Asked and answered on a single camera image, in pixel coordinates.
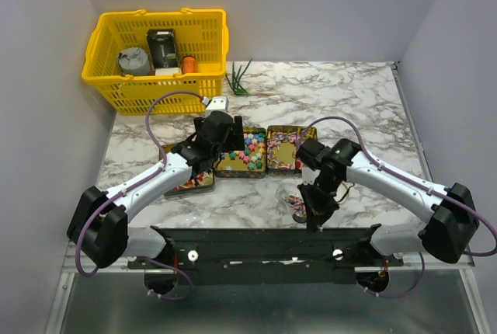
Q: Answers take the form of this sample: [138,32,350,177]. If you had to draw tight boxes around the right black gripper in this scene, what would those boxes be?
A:
[297,172,342,232]

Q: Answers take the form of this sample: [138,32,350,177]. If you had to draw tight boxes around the silver metal scoop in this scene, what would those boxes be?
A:
[292,210,307,224]

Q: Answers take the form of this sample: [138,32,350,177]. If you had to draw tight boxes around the tin of star candies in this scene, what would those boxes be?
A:
[214,127,267,179]

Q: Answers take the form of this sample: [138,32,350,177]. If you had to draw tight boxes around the tin of rainbow lollipops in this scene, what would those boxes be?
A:
[266,125,318,176]

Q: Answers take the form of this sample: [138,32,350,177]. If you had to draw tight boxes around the tin of dark lollipops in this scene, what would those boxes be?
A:
[163,143,217,200]

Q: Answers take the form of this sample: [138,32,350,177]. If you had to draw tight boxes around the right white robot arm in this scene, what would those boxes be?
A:
[297,138,479,266]

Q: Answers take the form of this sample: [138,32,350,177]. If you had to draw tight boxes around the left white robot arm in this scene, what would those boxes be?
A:
[67,111,244,275]

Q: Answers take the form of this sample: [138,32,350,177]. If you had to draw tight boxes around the clear glass jar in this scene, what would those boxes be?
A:
[276,183,306,215]

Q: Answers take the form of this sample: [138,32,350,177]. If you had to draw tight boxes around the round jar lid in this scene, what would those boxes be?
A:
[335,182,354,204]

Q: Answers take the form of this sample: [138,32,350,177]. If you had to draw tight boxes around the green onion sprig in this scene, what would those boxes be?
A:
[225,59,277,97]

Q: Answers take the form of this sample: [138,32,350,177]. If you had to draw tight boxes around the orange bottle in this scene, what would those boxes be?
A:
[182,55,198,74]

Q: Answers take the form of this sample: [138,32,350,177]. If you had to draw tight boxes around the white box in basket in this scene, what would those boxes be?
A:
[155,68,182,76]

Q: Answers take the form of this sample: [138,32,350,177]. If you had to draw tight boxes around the black carton box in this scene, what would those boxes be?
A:
[146,29,179,68]

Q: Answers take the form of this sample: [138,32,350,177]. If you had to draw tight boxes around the grey crumpled can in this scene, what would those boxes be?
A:
[117,47,151,76]

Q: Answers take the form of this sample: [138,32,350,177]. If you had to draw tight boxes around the yellow plastic shopping basket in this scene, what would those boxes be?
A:
[82,8,229,115]

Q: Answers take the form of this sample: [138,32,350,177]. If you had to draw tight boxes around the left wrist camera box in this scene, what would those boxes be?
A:
[205,96,229,115]

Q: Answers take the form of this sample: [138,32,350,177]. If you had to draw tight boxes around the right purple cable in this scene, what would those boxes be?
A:
[301,116,497,298]

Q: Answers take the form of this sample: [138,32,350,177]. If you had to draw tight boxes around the black mounting base rail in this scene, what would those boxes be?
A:
[127,224,416,287]

